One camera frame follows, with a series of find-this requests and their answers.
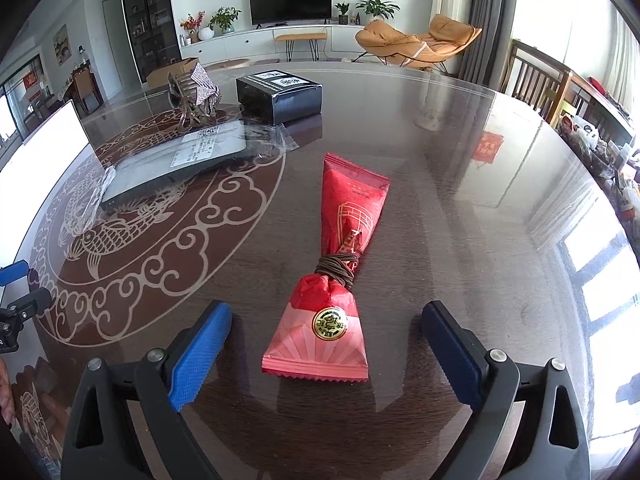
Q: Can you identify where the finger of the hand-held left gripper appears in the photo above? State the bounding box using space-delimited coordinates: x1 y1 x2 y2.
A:
0 259 30 288
0 287 53 319

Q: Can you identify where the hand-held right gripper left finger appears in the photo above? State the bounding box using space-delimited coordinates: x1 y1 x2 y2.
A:
60 300 233 480

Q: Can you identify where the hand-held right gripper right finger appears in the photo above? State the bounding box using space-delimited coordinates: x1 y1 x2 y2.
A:
421 301 592 480

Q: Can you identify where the red snack packet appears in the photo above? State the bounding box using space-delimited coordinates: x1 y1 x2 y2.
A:
261 152 391 385

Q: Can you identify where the brown patterned glass desktop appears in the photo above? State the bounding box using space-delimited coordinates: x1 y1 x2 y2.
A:
0 60 640 480

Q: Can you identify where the person's left hand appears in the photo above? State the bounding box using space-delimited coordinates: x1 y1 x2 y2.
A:
0 357 16 426

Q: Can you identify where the bagged grey flat case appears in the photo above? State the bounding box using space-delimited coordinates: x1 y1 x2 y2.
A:
62 119 300 233

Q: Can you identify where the pile of assorted clutter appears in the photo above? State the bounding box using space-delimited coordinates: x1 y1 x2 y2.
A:
557 77 640 221

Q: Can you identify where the black cardboard box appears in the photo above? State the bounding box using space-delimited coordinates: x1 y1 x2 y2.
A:
236 70 322 125

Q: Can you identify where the wooden dining chair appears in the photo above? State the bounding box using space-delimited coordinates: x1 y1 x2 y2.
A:
502 39 571 111
542 72 636 146

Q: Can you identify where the dark glass display cabinet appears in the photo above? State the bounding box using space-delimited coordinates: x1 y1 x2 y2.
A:
119 0 182 83

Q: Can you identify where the round beige rug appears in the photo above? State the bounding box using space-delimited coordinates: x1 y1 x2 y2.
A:
202 58 252 71

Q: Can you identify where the red flower bouquet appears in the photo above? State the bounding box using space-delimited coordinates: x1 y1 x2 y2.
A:
180 10 206 43

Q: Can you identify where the white television cabinet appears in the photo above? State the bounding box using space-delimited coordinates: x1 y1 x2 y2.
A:
180 24 371 63

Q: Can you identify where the orange lounge chair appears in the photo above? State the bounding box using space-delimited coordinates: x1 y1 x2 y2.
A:
355 14 483 73

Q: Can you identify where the bushy green potted plant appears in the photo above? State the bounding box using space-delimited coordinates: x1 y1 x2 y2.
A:
207 6 242 35

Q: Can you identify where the wooden bench with metal legs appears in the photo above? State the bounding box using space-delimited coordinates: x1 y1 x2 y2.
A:
274 32 328 63

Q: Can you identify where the grey curtain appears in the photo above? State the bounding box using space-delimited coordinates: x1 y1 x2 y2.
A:
457 0 516 93

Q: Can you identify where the white sheer curtain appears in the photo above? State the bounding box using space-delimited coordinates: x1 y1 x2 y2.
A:
595 15 640 111

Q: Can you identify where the large leafy potted plant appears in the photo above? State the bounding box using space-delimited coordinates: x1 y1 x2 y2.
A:
355 0 401 23

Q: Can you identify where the black flat television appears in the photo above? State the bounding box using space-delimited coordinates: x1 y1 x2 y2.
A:
248 0 333 28

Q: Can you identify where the framed wall painting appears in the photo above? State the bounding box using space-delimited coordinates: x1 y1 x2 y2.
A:
52 24 71 66

